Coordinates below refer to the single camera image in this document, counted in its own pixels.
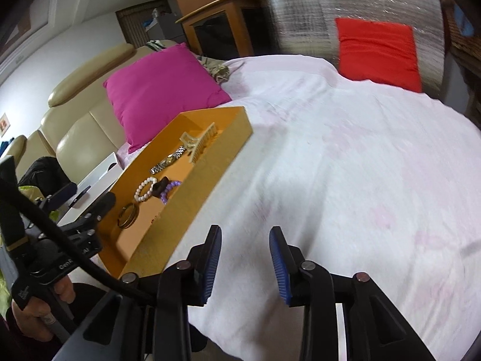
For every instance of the silver cuff bangle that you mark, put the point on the silver cuff bangle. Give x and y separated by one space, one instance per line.
132 221

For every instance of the wooden window blind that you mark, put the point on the wooden window blind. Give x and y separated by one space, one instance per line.
131 22

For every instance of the small wall picture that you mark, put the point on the small wall picture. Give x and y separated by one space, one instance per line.
3 124

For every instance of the person's left forearm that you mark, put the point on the person's left forearm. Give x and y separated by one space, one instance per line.
22 349

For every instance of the metal wristwatch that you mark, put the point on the metal wristwatch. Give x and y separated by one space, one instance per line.
169 161

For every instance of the black hair clip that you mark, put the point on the black hair clip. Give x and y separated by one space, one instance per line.
161 187

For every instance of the orange cardboard box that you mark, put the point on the orange cardboard box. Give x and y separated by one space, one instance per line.
210 180

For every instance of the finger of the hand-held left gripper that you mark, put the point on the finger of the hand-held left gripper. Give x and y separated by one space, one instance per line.
97 205
62 195

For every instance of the white box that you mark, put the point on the white box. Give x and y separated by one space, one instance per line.
101 173

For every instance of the patterned cloth bag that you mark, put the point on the patterned cloth bag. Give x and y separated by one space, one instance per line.
216 69

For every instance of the person's left hand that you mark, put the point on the person's left hand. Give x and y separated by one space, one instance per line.
30 317

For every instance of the red cushion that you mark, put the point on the red cushion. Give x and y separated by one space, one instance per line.
375 52

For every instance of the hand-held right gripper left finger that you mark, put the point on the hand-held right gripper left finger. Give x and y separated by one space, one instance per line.
212 259

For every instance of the beige hair claw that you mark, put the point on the beige hair claw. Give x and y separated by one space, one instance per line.
199 146

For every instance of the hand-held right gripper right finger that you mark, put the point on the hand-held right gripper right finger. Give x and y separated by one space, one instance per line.
278 263

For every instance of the beige leather sofa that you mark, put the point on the beige leather sofa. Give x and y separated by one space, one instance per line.
75 135

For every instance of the pink cushion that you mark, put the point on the pink cushion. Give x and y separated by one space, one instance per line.
161 90

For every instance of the white embossed blanket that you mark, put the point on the white embossed blanket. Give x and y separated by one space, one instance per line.
338 158

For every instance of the black bag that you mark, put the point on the black bag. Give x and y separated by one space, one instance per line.
41 169

